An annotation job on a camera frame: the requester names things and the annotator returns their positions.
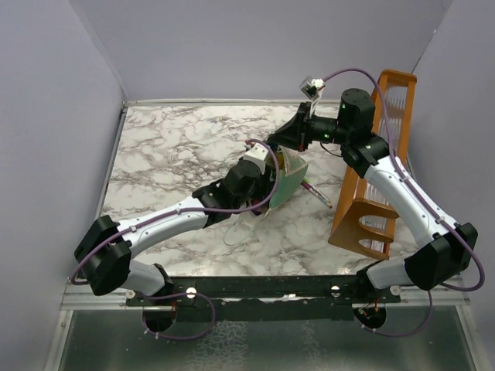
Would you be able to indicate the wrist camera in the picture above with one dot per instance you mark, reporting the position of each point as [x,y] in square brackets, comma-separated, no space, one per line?
[312,87]
[258,154]

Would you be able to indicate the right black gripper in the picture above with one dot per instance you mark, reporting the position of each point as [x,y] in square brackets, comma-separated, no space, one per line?
[293,135]

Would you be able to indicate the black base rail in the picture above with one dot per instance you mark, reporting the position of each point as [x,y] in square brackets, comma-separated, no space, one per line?
[263,298]

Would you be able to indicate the green paper gift bag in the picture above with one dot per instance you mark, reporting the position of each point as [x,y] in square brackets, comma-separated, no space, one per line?
[293,170]

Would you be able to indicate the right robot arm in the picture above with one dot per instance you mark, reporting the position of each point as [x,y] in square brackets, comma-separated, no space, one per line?
[445,246]

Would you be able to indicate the purple capped marker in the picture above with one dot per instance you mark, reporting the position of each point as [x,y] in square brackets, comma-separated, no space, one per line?
[315,192]

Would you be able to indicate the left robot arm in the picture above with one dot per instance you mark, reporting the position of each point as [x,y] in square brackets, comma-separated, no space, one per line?
[108,250]

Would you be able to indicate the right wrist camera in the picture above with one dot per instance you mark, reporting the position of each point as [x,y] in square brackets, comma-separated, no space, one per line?
[312,87]

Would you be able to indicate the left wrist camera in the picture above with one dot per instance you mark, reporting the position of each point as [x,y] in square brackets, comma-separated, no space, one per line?
[258,154]

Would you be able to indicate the wooden rack with clear slats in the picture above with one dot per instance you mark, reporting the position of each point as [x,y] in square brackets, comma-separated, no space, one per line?
[364,222]

